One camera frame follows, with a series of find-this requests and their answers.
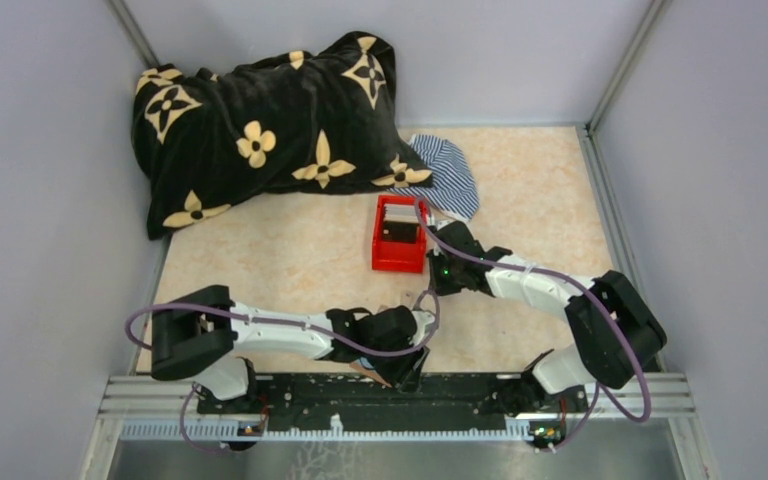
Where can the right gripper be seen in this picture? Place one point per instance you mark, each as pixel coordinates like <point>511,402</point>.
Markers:
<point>448,234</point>

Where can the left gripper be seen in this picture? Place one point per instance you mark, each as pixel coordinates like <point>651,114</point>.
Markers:
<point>414,364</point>

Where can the red plastic bin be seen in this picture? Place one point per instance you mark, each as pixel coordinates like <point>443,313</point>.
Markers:
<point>396,257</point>

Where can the black card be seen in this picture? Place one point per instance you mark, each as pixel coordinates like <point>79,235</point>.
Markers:
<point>400,232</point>

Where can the pink leather card holder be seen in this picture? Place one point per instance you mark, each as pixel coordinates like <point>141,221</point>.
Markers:
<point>379,372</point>

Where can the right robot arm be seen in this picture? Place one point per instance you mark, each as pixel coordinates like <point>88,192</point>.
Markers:
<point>614,331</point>

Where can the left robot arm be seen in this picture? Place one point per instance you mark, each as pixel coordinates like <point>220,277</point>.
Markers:
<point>204,336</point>

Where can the grey cards in bin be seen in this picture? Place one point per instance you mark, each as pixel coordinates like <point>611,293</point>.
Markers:
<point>400,213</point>

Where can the blue striped cloth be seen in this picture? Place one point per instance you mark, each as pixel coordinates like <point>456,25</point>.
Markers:
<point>454,190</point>

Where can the black floral blanket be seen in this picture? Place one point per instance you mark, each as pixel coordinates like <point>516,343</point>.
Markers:
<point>320,123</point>

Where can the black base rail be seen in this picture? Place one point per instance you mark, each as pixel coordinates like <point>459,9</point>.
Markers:
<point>446,402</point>

